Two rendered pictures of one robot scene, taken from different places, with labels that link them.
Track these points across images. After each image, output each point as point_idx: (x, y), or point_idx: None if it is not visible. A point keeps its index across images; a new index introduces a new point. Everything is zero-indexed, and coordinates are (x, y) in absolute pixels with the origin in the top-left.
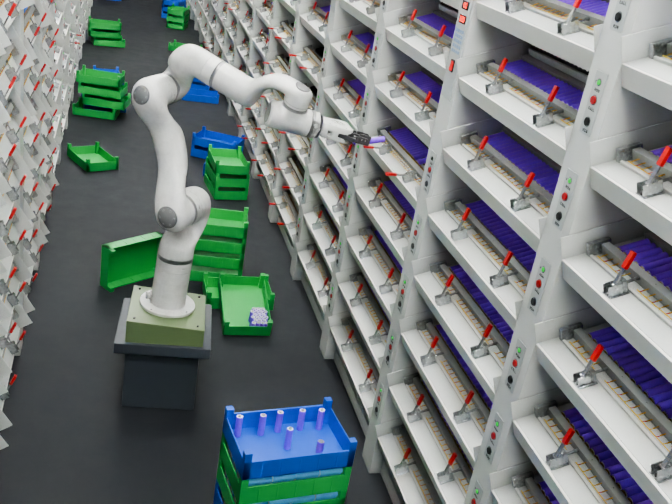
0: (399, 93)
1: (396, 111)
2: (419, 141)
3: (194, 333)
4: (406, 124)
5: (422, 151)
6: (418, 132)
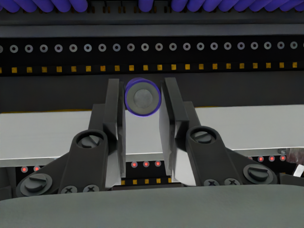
0: (290, 150)
1: (249, 125)
2: (257, 10)
3: None
4: (152, 115)
5: (194, 4)
6: (24, 133)
